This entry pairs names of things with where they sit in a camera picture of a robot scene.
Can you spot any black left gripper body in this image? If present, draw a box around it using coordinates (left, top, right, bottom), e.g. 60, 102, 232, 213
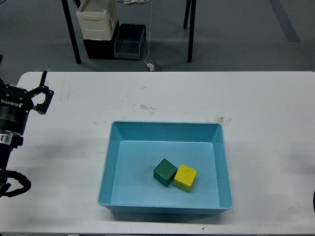
0, 83, 33, 135

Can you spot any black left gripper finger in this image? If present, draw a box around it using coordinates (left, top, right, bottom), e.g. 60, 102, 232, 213
25, 70, 54, 115

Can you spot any green wooden block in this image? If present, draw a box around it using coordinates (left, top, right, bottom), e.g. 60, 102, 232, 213
153, 159, 178, 187

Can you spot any yellow wooden block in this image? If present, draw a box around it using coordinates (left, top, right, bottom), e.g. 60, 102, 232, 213
173, 164, 197, 192

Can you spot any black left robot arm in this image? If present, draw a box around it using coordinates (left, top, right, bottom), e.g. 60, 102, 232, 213
0, 70, 54, 198

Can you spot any black storage box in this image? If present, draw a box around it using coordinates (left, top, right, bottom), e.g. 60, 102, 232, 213
83, 22, 120, 60

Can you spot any light blue plastic bin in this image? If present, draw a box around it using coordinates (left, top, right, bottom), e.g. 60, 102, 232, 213
97, 121, 233, 215

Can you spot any cream plastic crate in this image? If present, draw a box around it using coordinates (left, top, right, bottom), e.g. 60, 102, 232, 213
76, 0, 118, 41

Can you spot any black table leg left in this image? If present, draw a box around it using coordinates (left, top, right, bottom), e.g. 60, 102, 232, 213
61, 0, 81, 64

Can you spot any black table leg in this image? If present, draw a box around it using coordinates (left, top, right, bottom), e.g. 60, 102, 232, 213
183, 0, 196, 63
61, 0, 81, 64

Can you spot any dark grey plastic bin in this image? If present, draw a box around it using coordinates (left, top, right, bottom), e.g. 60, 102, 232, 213
114, 24, 146, 60

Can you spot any white power adapter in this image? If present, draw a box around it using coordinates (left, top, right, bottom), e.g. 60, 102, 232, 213
147, 63, 154, 72

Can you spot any black table leg right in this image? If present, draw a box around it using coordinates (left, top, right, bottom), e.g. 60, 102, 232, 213
183, 0, 196, 63

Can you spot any white hanging cable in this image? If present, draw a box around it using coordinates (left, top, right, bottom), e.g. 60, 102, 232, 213
143, 0, 153, 65

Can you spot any white cable on floor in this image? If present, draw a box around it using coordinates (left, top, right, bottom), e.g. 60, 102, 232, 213
114, 0, 151, 5

